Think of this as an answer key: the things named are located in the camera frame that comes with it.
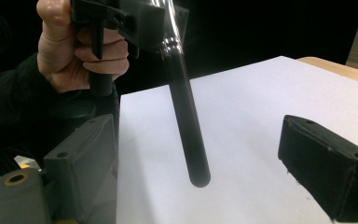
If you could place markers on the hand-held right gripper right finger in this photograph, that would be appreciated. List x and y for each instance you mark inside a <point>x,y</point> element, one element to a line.
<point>326,168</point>

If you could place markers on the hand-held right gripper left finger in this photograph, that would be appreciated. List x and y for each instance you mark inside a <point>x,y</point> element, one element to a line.
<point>84,174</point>

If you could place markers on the black makeup brush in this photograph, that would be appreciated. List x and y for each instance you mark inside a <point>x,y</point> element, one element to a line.
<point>186,124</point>

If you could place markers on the black curtain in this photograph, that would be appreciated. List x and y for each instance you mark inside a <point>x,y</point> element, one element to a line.
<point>261,28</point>

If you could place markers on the white table sheet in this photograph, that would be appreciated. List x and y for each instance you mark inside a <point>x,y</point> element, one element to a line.
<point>245,140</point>

